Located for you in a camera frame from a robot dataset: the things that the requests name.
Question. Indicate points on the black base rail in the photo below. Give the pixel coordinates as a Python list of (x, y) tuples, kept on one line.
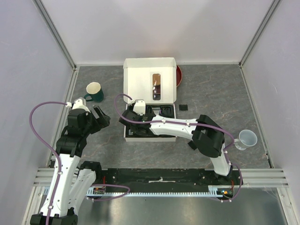
[(164, 180)]

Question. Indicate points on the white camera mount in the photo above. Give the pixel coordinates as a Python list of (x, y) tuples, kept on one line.
[(139, 106), (78, 104)]

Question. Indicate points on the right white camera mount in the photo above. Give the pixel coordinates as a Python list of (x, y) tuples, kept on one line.
[(139, 106)]

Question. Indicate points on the white cardboard clipper box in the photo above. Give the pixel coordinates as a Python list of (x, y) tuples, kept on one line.
[(150, 79)]

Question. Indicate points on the dark green mug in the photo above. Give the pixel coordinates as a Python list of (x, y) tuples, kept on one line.
[(94, 92)]

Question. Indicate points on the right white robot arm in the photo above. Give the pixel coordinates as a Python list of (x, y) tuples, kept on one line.
[(203, 133)]

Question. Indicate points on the red bowl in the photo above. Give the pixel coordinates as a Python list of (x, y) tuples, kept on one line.
[(178, 76)]

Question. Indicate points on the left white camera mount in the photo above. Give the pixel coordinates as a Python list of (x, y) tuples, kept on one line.
[(78, 104)]

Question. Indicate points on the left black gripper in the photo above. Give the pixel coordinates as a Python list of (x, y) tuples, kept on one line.
[(102, 121)]

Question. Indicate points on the black comb guard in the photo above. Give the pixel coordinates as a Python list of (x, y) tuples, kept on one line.
[(183, 107), (192, 145)]

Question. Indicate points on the clear plastic measuring cup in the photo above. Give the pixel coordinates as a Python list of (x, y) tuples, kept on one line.
[(246, 139)]

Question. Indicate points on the black plastic tray insert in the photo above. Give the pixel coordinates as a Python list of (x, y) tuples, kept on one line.
[(161, 110)]

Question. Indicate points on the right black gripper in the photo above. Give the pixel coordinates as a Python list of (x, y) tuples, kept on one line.
[(135, 114)]

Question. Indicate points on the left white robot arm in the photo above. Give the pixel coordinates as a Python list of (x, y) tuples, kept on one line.
[(66, 194)]

